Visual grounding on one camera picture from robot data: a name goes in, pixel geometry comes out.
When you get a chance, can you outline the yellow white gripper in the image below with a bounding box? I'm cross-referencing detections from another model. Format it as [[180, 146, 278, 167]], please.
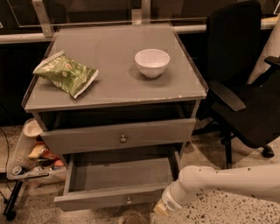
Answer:
[[153, 200, 169, 216]]

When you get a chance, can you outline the grey drawer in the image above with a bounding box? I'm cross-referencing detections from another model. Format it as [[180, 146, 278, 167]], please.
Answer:
[[41, 118, 196, 155], [54, 147, 180, 211]]

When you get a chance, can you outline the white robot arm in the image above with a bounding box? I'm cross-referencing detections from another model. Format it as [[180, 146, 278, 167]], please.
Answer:
[[153, 164, 280, 216]]

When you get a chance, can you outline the grey drawer cabinet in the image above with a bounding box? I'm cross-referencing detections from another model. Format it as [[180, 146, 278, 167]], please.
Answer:
[[21, 24, 209, 165]]

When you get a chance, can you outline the black office chair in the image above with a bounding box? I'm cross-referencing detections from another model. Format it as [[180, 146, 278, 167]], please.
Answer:
[[197, 0, 280, 168]]

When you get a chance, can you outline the clear plastic snack bin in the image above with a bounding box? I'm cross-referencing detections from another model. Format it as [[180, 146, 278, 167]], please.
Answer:
[[7, 118, 67, 187]]

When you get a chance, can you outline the white ceramic bowl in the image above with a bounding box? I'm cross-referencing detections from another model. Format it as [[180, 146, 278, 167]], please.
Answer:
[[135, 49, 170, 78]]

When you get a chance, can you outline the black stand leg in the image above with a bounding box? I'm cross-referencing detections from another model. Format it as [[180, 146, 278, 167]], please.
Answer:
[[3, 180, 23, 221]]

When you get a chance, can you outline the green chip bag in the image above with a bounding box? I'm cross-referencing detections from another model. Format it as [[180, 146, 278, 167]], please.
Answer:
[[33, 51, 99, 99]]

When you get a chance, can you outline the metal railing bar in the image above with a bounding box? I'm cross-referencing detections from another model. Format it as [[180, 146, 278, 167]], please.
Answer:
[[0, 0, 280, 46]]

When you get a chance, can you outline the black floor cable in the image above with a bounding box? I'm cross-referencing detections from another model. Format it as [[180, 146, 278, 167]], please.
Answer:
[[0, 127, 11, 205]]

